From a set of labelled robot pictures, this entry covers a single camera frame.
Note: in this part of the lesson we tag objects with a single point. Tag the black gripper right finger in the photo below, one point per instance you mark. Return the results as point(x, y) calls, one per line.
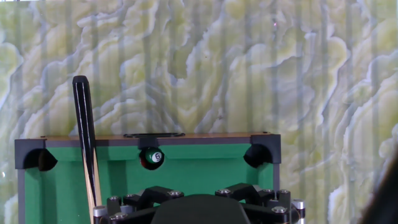
point(264, 199)

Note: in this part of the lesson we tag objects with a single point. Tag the mini pool table green felt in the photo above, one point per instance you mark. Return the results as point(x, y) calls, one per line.
point(192, 174)

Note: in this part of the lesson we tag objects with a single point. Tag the green marble pattern mat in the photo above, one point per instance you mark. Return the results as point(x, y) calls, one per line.
point(217, 77)

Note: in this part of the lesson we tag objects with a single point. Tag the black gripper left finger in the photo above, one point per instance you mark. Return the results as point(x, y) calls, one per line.
point(136, 200)

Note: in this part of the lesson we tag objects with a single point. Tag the green six pool ball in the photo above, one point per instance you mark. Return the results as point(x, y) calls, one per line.
point(154, 155)

